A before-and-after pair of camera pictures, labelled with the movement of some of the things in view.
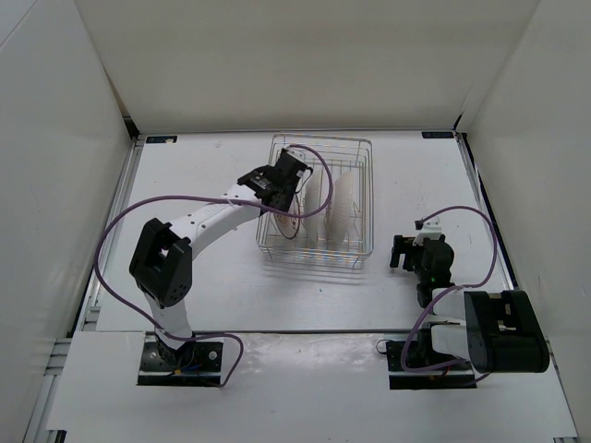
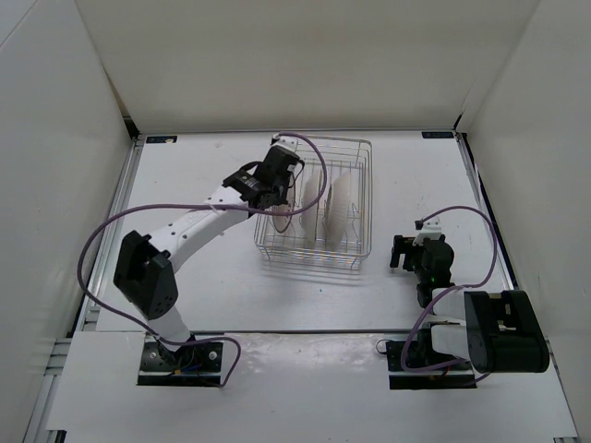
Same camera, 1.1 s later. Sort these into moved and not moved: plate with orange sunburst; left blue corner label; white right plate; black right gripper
Moved: plate with orange sunburst
Not moved: left blue corner label; black right gripper; white right plate
